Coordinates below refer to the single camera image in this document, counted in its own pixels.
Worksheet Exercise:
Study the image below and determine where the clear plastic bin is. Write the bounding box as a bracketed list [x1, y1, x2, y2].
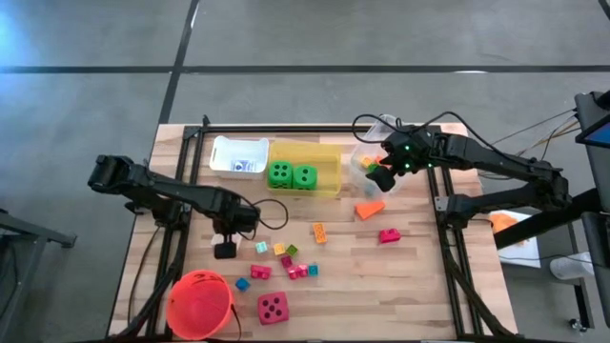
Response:
[350, 112, 407, 199]

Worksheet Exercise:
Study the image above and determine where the orange wedge block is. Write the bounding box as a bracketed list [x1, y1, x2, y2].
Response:
[354, 199, 387, 221]

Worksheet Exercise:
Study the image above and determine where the green foam die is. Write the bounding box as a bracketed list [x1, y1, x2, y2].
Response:
[266, 160, 295, 190]
[291, 164, 319, 192]

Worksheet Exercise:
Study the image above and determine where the red foam die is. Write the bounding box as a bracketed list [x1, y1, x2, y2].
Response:
[256, 291, 291, 327]

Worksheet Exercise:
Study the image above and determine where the white plastic bin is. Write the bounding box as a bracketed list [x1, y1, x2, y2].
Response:
[208, 134, 271, 181]

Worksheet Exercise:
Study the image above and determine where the yellow translucent bin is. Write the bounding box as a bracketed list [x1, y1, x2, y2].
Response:
[266, 140, 343, 198]

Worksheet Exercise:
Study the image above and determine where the orange pumpkin bucket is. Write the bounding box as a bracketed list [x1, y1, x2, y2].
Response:
[165, 269, 242, 341]

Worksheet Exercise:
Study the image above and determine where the orange crumpled object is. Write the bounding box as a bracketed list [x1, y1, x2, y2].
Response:
[490, 212, 520, 234]

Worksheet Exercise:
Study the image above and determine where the white paper sheet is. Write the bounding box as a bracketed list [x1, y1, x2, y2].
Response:
[490, 209, 542, 269]

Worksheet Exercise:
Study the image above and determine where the black diagonal beam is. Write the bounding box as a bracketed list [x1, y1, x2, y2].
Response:
[495, 188, 601, 250]

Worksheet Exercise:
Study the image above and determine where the blue screen tablet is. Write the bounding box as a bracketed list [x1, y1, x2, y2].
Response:
[575, 121, 610, 149]

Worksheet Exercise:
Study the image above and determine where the white paper roll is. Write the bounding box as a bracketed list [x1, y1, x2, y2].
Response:
[550, 252, 595, 280]

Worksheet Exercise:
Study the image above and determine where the grey side table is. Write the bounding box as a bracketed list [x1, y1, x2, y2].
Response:
[0, 209, 77, 334]

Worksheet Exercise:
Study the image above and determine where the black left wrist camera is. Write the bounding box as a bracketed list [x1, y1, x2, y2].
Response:
[213, 241, 237, 260]

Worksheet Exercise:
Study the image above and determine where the black left wrist camera cable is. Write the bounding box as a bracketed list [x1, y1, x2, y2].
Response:
[237, 197, 290, 242]

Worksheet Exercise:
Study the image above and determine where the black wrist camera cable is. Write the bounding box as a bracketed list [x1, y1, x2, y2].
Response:
[351, 111, 497, 153]
[237, 197, 290, 242]

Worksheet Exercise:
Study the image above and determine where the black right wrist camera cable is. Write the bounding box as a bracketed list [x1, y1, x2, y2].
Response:
[351, 111, 497, 153]

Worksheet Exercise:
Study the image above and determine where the black aluminium rig frame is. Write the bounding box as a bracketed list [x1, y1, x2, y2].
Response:
[108, 124, 520, 342]

